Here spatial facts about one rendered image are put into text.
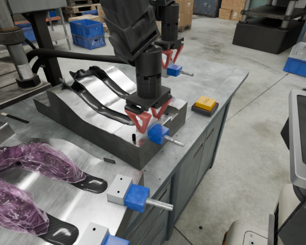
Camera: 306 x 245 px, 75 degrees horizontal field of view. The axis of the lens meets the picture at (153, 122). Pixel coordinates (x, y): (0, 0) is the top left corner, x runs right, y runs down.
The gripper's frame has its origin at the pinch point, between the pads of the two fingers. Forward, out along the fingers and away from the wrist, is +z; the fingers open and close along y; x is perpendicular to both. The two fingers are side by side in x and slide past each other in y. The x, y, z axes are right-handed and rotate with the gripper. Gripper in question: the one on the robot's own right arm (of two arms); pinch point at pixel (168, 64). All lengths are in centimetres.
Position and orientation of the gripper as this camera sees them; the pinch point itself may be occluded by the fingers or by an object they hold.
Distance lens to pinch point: 78.0
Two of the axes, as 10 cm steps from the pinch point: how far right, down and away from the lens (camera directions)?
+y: -5.8, 5.0, -6.4
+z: 0.2, 8.0, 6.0
